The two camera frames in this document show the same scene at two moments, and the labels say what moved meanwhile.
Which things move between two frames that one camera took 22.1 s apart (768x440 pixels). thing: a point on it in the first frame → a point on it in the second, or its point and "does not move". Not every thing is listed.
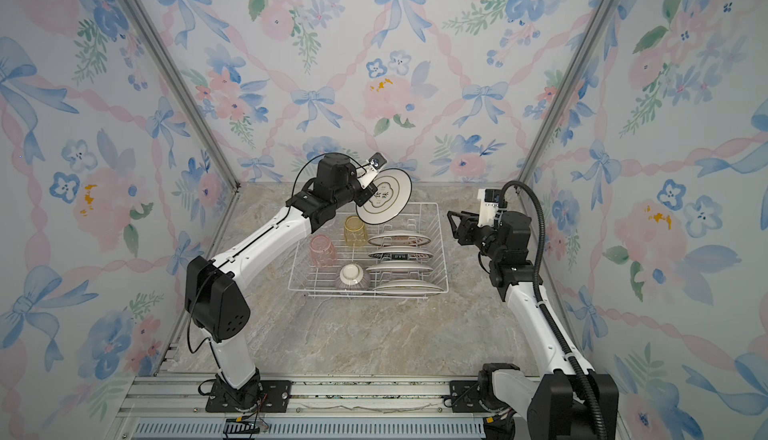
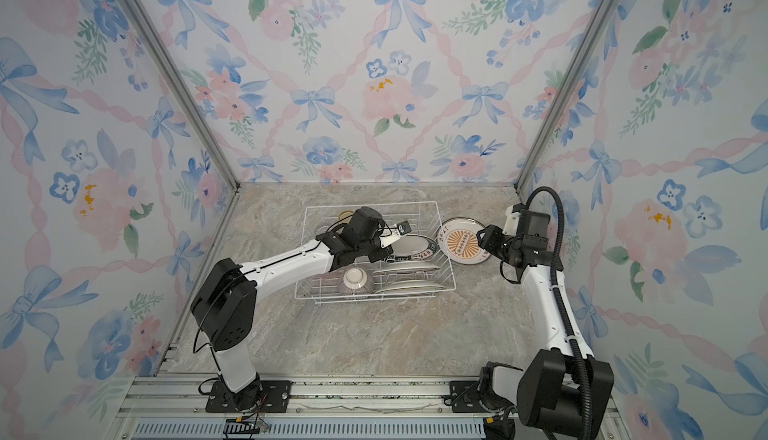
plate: (400, 265) does not move
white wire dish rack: (346, 257) does not move
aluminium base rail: (174, 407) does not move
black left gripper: (365, 192) → (372, 242)
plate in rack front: (408, 287) does not move
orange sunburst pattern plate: (399, 240) → (458, 241)
